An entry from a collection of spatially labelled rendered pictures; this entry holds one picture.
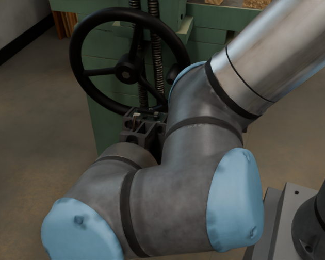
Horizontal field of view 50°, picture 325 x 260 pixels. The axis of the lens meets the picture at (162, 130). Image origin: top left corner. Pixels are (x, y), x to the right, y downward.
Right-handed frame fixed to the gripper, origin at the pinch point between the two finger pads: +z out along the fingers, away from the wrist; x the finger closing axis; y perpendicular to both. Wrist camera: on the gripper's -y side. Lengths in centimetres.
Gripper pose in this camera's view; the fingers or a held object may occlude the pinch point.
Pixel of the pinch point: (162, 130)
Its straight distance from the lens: 67.1
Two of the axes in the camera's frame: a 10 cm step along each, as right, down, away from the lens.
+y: 0.8, -9.1, -4.0
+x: -9.7, -1.6, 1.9
